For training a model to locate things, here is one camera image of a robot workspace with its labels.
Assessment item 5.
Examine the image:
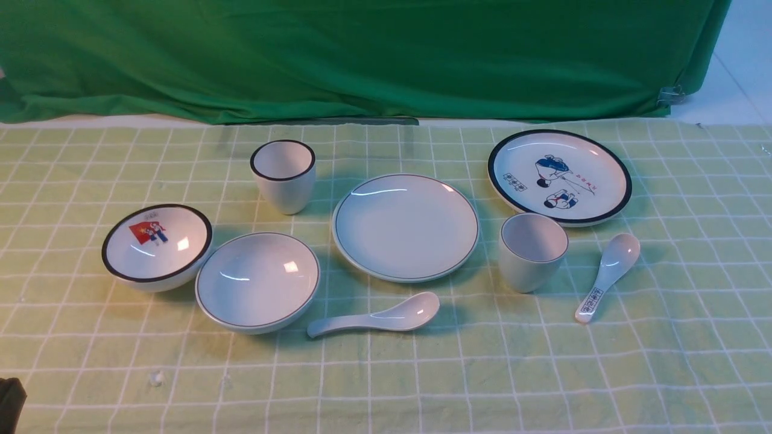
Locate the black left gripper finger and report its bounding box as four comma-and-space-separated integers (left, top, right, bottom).
1, 377, 27, 434

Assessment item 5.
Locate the plain white ceramic spoon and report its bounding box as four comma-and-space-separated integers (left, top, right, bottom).
306, 292, 440, 338

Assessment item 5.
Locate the plain white cup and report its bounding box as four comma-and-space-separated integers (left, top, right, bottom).
498, 213, 570, 294

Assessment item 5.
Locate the black-rimmed bowl with flag picture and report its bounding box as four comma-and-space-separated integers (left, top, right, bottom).
100, 204, 214, 293

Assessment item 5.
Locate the black-rimmed white cup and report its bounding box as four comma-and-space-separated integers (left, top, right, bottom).
249, 140, 317, 215

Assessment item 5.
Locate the green backdrop cloth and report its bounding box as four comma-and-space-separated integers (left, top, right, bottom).
1, 1, 730, 124

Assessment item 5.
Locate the white plate thin green rim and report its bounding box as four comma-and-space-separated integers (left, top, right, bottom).
331, 174, 481, 283

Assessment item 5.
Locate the black-rimmed plate with cartoon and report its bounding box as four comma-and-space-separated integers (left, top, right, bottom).
486, 129, 633, 228

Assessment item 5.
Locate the light green checkered tablecloth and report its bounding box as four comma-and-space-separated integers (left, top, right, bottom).
1, 120, 771, 433

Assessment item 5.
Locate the metal binder clip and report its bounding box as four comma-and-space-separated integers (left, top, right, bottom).
657, 84, 687, 107

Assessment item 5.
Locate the white spoon with printed handle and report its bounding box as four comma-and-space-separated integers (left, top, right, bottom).
574, 233, 641, 324

